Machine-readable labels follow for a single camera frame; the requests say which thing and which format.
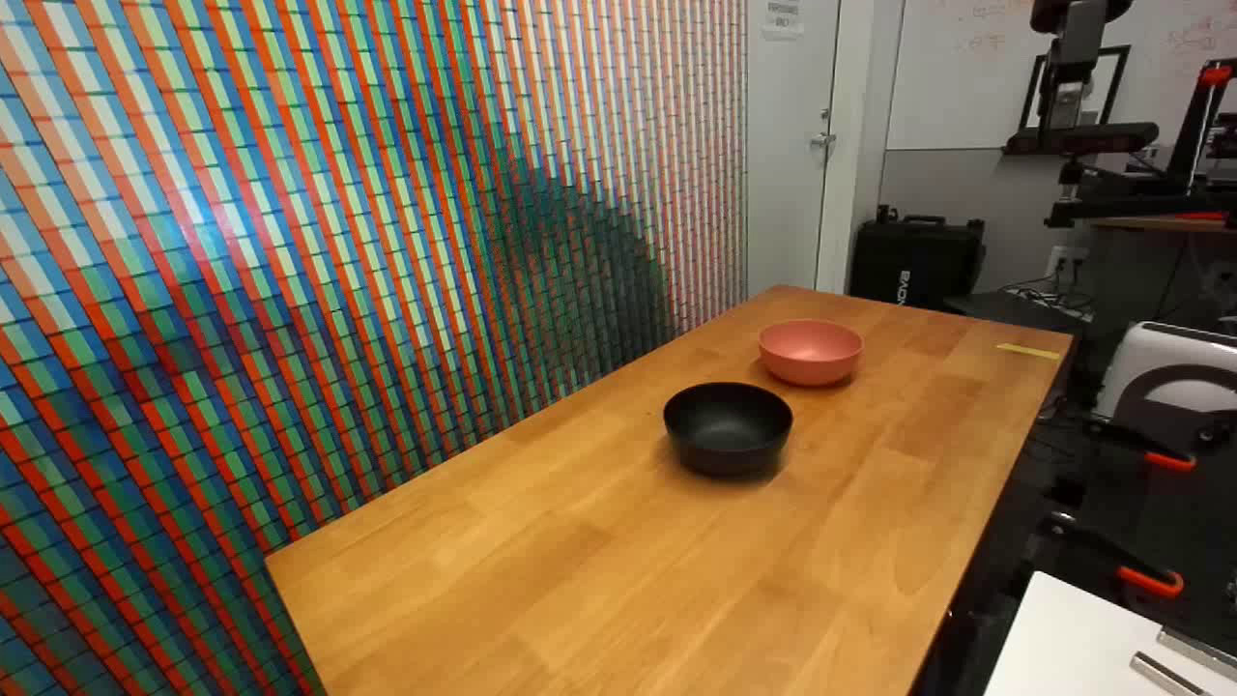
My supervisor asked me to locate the white paper sheet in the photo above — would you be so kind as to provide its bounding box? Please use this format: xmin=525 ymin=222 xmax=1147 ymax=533
xmin=984 ymin=569 xmax=1237 ymax=696

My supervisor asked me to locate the black hard case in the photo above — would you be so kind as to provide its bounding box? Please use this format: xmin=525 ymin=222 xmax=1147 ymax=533
xmin=847 ymin=200 xmax=990 ymax=314

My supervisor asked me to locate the red and black stand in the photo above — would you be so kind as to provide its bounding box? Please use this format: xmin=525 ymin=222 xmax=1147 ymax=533
xmin=1164 ymin=56 xmax=1237 ymax=200

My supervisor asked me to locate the white paper sign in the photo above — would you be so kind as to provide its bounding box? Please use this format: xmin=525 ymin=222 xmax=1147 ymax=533
xmin=759 ymin=0 xmax=811 ymax=39

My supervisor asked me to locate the grey door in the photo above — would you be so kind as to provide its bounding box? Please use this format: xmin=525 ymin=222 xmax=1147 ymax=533
xmin=741 ymin=0 xmax=843 ymax=298

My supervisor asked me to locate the black bowl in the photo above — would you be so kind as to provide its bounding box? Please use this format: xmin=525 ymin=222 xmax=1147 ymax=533
xmin=660 ymin=378 xmax=799 ymax=480

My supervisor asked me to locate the yellow tape strip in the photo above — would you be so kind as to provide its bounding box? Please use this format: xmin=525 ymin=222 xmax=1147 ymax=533
xmin=995 ymin=337 xmax=1063 ymax=369

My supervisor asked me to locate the pink bowl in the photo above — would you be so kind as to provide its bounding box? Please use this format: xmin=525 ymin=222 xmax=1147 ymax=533
xmin=754 ymin=319 xmax=865 ymax=391

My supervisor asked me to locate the multicoloured striped backdrop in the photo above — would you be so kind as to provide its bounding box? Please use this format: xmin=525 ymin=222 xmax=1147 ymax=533
xmin=0 ymin=0 xmax=750 ymax=696

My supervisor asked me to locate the black perforated mounting board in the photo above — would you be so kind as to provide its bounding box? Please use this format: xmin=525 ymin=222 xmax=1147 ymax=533
xmin=928 ymin=284 xmax=1237 ymax=661

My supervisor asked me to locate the orange clamp handle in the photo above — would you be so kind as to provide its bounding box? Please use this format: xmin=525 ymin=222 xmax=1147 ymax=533
xmin=1112 ymin=561 xmax=1192 ymax=604
xmin=1137 ymin=447 xmax=1203 ymax=480

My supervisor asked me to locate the short silver metal bar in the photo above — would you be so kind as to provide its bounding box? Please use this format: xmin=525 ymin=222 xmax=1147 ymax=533
xmin=1128 ymin=646 xmax=1212 ymax=696

